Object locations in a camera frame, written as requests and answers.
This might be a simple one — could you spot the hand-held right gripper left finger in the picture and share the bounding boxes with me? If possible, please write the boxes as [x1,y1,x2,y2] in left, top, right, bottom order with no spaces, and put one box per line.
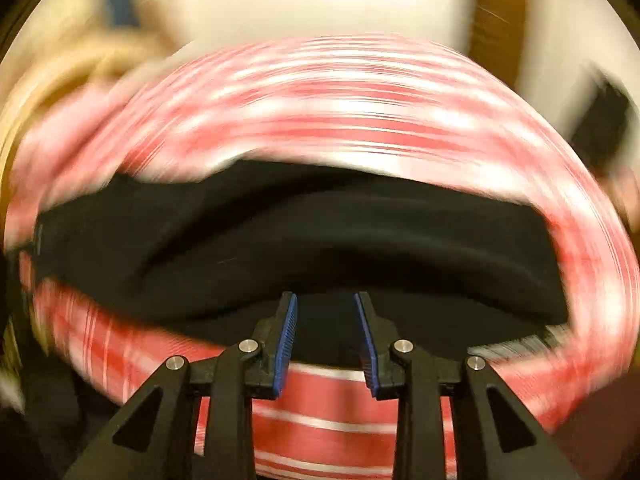
[62,291,299,480]

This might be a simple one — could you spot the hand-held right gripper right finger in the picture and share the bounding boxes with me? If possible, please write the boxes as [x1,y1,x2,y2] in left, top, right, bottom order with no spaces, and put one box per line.
[353,291,583,480]

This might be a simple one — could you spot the black pants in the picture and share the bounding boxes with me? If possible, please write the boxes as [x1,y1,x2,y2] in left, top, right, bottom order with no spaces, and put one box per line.
[31,159,572,362]

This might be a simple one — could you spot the red plaid blanket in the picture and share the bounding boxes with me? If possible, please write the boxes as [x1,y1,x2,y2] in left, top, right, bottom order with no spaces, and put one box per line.
[4,35,640,480]

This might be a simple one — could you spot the pink pillow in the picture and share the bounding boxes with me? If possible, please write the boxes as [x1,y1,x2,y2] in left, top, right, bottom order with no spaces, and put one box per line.
[15,82,133,166]

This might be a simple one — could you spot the dark cloth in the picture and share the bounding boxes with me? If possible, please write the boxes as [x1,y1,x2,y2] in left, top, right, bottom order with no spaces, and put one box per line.
[569,66,632,173]

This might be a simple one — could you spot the brown wooden door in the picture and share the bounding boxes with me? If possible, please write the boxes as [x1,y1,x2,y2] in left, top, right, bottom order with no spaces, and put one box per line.
[469,0,532,92]

